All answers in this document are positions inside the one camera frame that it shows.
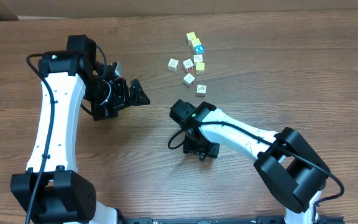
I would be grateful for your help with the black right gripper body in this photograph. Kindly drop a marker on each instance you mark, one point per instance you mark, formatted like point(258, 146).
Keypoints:
point(201, 144)

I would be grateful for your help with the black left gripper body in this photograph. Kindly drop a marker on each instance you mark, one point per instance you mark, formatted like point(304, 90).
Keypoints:
point(104, 96)

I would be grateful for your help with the wooden block green side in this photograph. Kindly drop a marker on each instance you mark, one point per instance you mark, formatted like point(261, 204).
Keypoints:
point(201, 90)

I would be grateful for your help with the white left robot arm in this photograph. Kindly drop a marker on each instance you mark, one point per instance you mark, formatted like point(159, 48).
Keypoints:
point(51, 190)

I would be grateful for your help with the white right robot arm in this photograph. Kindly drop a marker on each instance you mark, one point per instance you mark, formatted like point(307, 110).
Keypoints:
point(289, 167)

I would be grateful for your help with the wooden block red letter Y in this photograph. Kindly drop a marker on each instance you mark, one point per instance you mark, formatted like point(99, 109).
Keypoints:
point(173, 64)

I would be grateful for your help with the wooden block red letter I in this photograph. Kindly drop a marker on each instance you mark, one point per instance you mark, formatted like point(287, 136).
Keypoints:
point(189, 80)

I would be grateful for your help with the wooden block red letter M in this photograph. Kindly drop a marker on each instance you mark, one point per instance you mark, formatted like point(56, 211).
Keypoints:
point(188, 65)

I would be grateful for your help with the wooden block yellow top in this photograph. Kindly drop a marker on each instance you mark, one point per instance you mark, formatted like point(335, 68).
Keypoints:
point(200, 68)

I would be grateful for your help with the plain wooden picture block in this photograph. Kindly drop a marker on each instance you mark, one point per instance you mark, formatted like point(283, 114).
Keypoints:
point(197, 58)

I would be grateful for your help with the wooden block blue X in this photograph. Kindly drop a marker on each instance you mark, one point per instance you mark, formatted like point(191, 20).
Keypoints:
point(197, 46)

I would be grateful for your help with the far yellow wooden block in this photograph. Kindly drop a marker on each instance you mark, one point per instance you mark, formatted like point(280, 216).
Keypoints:
point(190, 36)

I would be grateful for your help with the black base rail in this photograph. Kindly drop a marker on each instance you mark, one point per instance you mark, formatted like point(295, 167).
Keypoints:
point(276, 219)

